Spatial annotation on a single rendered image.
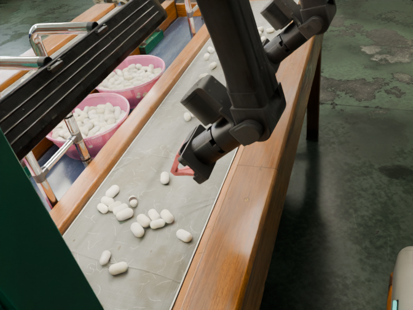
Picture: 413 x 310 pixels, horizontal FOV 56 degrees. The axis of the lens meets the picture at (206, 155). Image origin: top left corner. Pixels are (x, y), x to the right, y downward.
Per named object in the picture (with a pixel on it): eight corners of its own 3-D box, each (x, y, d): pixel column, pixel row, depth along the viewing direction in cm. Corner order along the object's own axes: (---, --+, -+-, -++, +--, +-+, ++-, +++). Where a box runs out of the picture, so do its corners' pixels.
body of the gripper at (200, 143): (174, 161, 68) (200, 141, 63) (193, 127, 75) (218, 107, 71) (201, 184, 70) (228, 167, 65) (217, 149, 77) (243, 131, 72)
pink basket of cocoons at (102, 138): (140, 111, 134) (133, 87, 128) (133, 160, 113) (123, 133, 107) (65, 123, 135) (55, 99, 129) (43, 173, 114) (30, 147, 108)
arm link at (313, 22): (326, 27, 84) (335, 9, 89) (291, -14, 81) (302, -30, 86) (286, 56, 93) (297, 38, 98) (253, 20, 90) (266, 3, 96)
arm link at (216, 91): (265, 138, 57) (285, 101, 61) (209, 82, 54) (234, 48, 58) (219, 160, 66) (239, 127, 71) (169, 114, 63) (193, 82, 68)
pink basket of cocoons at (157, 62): (180, 78, 149) (176, 55, 143) (152, 116, 130) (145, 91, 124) (120, 76, 158) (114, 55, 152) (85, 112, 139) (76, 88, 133)
